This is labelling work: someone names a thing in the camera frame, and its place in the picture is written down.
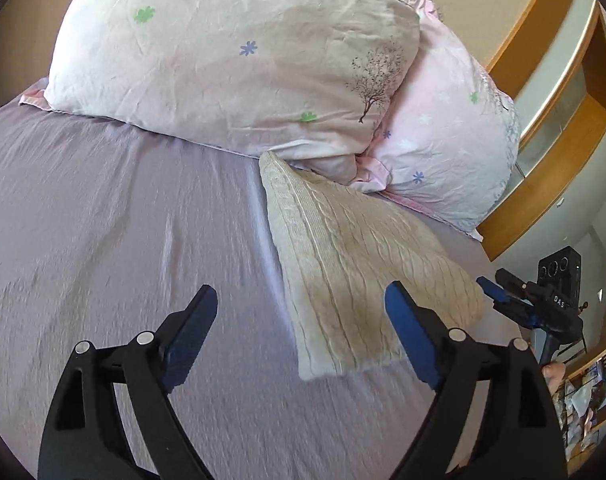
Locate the white floral pillow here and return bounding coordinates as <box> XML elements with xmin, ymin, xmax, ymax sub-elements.
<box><xmin>43</xmin><ymin>0</ymin><xmax>422</xmax><ymax>185</ymax></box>

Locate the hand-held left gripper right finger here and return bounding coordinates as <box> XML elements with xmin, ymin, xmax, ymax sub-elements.
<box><xmin>385</xmin><ymin>280</ymin><xmax>568</xmax><ymax>480</ymax></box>

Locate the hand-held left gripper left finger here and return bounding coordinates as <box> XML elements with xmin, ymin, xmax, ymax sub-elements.
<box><xmin>37</xmin><ymin>284</ymin><xmax>218</xmax><ymax>480</ymax></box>

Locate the person's right hand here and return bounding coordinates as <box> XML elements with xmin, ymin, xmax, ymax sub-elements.
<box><xmin>542</xmin><ymin>362</ymin><xmax>568</xmax><ymax>397</ymax></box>

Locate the wooden wall cabinet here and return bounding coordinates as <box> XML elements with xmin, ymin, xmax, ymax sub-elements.
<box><xmin>478</xmin><ymin>0</ymin><xmax>606</xmax><ymax>262</ymax></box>

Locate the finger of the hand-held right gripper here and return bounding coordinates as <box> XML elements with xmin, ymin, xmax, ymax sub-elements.
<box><xmin>495</xmin><ymin>268</ymin><xmax>540</xmax><ymax>302</ymax></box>
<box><xmin>476</xmin><ymin>275</ymin><xmax>530</xmax><ymax>324</ymax></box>

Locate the lavender bed sheet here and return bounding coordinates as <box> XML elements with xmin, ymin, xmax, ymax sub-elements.
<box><xmin>0</xmin><ymin>77</ymin><xmax>534</xmax><ymax>480</ymax></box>

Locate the cream cable-knit cushion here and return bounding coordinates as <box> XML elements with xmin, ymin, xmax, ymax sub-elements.
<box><xmin>259</xmin><ymin>151</ymin><xmax>485</xmax><ymax>382</ymax></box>

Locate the pink floral pillow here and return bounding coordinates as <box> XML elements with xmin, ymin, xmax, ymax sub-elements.
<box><xmin>355</xmin><ymin>0</ymin><xmax>521</xmax><ymax>233</ymax></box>

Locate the wooden shelf with clutter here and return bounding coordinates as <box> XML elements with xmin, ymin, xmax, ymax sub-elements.
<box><xmin>553</xmin><ymin>330</ymin><xmax>606</xmax><ymax>476</ymax></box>

